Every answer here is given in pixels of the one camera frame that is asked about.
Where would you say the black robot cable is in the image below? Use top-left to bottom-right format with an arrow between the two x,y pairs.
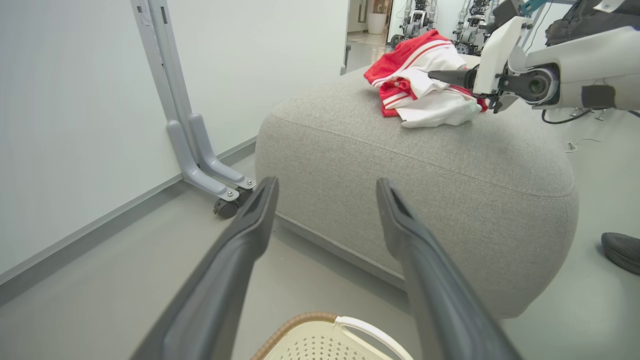
541,107 -> 594,125

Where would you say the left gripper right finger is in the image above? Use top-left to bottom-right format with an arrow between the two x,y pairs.
376,178 -> 523,360

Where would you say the white round bin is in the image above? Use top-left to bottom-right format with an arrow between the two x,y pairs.
366,12 -> 388,35

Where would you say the cream perforated laundry basket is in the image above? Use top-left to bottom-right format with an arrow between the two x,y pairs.
250,312 -> 415,360

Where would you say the grey fabric ottoman seat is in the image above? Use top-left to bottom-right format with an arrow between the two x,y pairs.
255,54 -> 580,319

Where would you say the grey wheeled stand leg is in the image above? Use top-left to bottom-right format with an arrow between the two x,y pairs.
130,0 -> 257,202

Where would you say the white grey background robot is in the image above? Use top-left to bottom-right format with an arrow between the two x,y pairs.
452,0 -> 497,56
390,0 -> 439,49

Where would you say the black bag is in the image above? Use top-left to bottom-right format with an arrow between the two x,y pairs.
545,0 -> 640,47

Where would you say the dark grey shoe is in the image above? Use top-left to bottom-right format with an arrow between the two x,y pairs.
601,232 -> 640,276

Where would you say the white partition panel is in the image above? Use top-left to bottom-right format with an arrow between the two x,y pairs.
0,0 -> 351,306

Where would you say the dark right wrist camera box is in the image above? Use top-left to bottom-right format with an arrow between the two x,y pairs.
486,0 -> 525,35

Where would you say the white garment with red trim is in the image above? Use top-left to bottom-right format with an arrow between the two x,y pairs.
378,42 -> 489,129

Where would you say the white floor cable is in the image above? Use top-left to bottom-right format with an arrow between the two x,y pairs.
565,138 -> 601,153

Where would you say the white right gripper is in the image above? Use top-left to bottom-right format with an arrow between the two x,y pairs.
428,16 -> 532,114

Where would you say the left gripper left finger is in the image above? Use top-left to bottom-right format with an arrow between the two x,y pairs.
131,176 -> 279,360

